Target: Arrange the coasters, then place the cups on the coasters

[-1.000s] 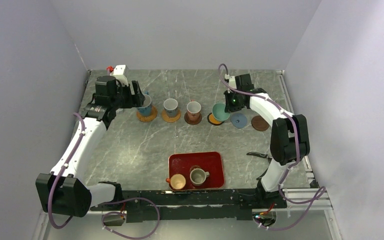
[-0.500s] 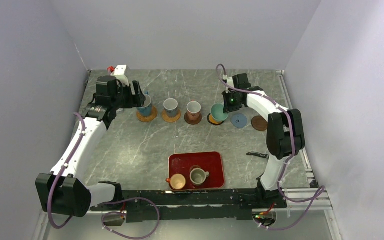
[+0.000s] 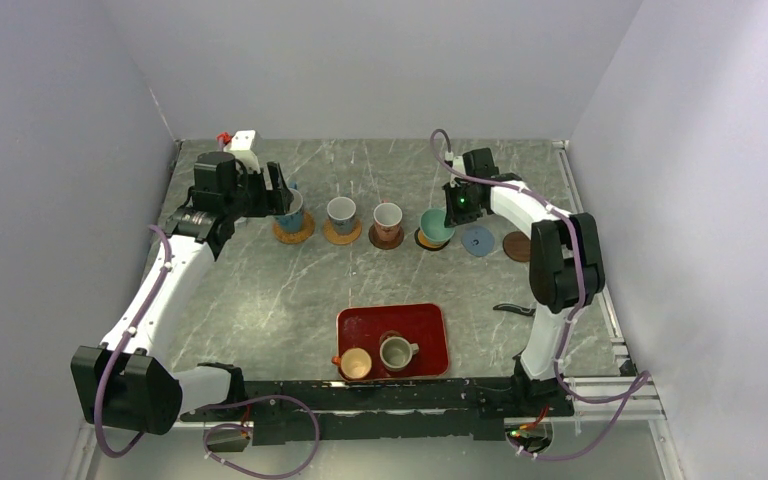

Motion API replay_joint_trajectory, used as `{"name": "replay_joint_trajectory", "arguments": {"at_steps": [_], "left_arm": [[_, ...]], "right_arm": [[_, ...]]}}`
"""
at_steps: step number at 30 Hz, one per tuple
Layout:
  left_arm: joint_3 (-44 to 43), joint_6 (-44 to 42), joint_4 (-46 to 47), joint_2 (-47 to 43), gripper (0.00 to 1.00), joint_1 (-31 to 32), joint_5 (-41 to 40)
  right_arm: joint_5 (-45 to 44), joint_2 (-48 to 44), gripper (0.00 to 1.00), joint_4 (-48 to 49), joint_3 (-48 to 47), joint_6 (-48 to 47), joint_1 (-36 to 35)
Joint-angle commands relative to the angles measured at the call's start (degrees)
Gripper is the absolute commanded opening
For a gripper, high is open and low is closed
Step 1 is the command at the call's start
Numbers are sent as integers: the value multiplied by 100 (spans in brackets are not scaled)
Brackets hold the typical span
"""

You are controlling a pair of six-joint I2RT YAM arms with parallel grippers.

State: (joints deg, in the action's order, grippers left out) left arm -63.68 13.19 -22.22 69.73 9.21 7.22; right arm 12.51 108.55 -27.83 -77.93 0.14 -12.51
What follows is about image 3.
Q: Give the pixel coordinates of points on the red white cup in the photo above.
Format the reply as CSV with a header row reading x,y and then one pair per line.
x,y
387,218

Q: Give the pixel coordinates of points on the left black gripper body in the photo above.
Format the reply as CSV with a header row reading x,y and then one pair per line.
x,y
251,199

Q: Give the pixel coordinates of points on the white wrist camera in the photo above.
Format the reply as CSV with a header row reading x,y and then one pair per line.
x,y
242,146
455,166

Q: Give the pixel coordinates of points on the red serving tray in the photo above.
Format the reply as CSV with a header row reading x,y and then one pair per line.
x,y
423,324

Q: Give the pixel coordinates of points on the small white cup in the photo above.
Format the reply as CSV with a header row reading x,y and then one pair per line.
x,y
341,211

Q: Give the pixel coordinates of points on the olive green cup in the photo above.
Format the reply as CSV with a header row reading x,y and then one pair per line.
x,y
396,352

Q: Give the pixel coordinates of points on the woven rattan coaster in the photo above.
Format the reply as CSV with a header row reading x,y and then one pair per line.
x,y
307,229
335,238

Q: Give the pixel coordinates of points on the teal green cup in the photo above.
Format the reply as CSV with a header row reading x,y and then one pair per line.
x,y
432,223

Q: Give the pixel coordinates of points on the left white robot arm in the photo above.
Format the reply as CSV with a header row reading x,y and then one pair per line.
x,y
124,381

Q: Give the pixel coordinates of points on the brown wooden coaster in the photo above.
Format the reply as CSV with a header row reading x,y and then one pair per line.
x,y
516,245

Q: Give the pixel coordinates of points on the dark wooden coaster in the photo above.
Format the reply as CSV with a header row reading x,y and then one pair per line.
x,y
385,244

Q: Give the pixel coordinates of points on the black orange smiley coaster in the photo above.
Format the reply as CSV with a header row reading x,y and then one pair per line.
x,y
422,241

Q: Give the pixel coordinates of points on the blue felt coaster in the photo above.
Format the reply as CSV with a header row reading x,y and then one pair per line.
x,y
478,241

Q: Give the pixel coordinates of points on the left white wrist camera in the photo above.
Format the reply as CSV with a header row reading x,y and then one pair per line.
x,y
242,146

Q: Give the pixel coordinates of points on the blue white cup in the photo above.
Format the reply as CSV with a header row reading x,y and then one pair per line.
x,y
292,220

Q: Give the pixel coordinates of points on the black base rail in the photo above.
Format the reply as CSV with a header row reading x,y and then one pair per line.
x,y
481,408

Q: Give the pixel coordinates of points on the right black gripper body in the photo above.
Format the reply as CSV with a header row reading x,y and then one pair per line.
x,y
461,209

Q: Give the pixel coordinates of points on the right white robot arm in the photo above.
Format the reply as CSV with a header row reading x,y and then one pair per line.
x,y
565,265

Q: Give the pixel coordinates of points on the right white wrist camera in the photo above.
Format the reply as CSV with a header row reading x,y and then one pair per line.
x,y
455,166

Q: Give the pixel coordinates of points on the orange cup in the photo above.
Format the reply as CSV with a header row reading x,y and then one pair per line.
x,y
354,364

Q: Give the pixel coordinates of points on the black pliers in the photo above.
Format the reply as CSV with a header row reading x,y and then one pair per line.
x,y
515,309

